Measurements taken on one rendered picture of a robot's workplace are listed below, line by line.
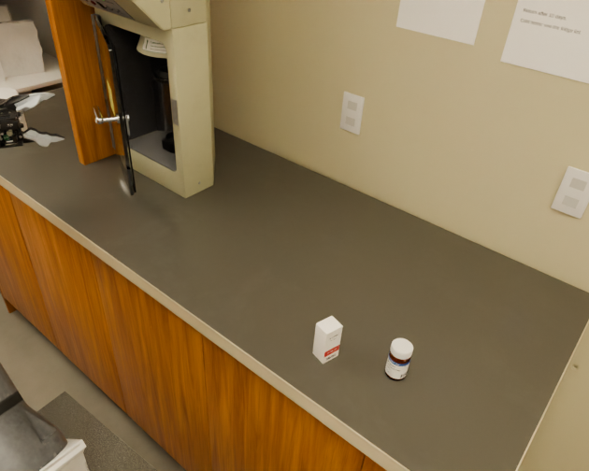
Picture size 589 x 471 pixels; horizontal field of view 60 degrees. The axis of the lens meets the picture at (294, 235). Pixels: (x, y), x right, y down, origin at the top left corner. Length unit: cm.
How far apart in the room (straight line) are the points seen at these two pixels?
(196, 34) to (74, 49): 40
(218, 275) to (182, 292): 10
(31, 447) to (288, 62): 126
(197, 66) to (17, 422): 94
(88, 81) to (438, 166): 104
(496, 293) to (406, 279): 22
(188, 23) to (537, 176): 92
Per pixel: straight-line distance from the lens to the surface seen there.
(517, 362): 117
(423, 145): 146
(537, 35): 129
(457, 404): 105
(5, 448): 78
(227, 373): 123
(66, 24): 161
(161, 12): 130
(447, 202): 149
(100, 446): 97
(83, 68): 165
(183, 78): 137
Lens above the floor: 174
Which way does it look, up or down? 36 degrees down
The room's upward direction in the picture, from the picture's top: 4 degrees clockwise
